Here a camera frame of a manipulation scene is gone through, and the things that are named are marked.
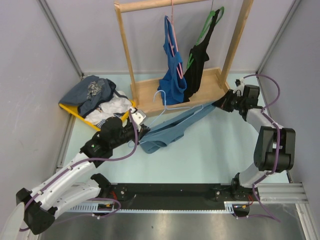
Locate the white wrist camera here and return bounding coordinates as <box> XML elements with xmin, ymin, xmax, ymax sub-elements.
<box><xmin>129</xmin><ymin>107</ymin><xmax>147</xmax><ymax>125</ymax></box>
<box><xmin>233</xmin><ymin>77</ymin><xmax>245</xmax><ymax>97</ymax></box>

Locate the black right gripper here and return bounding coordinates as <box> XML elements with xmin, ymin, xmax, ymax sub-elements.
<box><xmin>213</xmin><ymin>89</ymin><xmax>246</xmax><ymax>113</ymax></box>

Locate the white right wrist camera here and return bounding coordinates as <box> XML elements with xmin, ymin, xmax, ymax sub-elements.
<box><xmin>233</xmin><ymin>77</ymin><xmax>245</xmax><ymax>97</ymax></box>

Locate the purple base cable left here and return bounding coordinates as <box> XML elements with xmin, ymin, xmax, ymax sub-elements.
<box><xmin>53</xmin><ymin>196</ymin><xmax>122</xmax><ymax>225</ymax></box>

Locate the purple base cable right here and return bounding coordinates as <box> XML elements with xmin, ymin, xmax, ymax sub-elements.
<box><xmin>233</xmin><ymin>183</ymin><xmax>282</xmax><ymax>223</ymax></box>

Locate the pink wire hanger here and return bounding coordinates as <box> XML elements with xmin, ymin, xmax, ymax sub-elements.
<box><xmin>165</xmin><ymin>0</ymin><xmax>184</xmax><ymax>80</ymax></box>

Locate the grey-blue tank top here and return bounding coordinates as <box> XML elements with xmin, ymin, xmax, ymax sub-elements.
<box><xmin>139</xmin><ymin>103</ymin><xmax>216</xmax><ymax>154</ymax></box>

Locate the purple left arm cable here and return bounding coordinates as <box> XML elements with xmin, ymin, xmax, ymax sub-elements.
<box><xmin>18</xmin><ymin>108</ymin><xmax>140</xmax><ymax>232</ymax></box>

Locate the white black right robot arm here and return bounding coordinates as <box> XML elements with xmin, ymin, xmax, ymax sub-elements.
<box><xmin>213</xmin><ymin>84</ymin><xmax>296</xmax><ymax>201</ymax></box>

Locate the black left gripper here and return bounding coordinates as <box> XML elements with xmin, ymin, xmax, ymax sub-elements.
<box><xmin>110</xmin><ymin>116</ymin><xmax>150</xmax><ymax>149</ymax></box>

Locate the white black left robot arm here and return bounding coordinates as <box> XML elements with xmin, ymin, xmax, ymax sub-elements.
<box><xmin>16</xmin><ymin>111</ymin><xmax>150</xmax><ymax>235</ymax></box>

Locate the royal blue tank top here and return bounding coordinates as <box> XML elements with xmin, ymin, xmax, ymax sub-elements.
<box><xmin>157</xmin><ymin>15</ymin><xmax>187</xmax><ymax>105</ymax></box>

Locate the yellow plastic tray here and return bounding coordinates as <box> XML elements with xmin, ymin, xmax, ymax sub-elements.
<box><xmin>58</xmin><ymin>103</ymin><xmax>129</xmax><ymax>131</ymax></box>

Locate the green plastic hanger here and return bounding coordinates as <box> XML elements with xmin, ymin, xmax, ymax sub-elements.
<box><xmin>186</xmin><ymin>6</ymin><xmax>225</xmax><ymax>70</ymax></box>

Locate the black tank top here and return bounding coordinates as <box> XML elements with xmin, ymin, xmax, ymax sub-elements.
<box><xmin>182</xmin><ymin>8</ymin><xmax>222</xmax><ymax>103</ymax></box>

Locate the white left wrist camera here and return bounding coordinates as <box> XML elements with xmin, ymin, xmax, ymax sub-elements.
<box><xmin>129</xmin><ymin>107</ymin><xmax>147</xmax><ymax>125</ymax></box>

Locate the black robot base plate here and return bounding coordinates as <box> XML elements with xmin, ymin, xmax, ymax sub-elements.
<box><xmin>109</xmin><ymin>183</ymin><xmax>255</xmax><ymax>213</ymax></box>

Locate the blue white striped garment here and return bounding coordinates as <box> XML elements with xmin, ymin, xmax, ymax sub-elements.
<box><xmin>95</xmin><ymin>119</ymin><xmax>108</xmax><ymax>129</ymax></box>

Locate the light blue wire hanger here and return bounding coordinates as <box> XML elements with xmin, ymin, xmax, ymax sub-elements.
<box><xmin>127</xmin><ymin>90</ymin><xmax>204</xmax><ymax>148</ymax></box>

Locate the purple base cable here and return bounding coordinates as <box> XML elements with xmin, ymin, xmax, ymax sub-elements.
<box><xmin>53</xmin><ymin>196</ymin><xmax>122</xmax><ymax>225</ymax></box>
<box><xmin>233</xmin><ymin>183</ymin><xmax>282</xmax><ymax>223</ymax></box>

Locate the wooden clothes rack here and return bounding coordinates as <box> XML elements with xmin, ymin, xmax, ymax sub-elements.
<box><xmin>113</xmin><ymin>0</ymin><xmax>235</xmax><ymax>118</ymax></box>

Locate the dark blue printed shirt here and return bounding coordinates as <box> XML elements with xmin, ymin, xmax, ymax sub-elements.
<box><xmin>59</xmin><ymin>75</ymin><xmax>117</xmax><ymax>118</ymax></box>

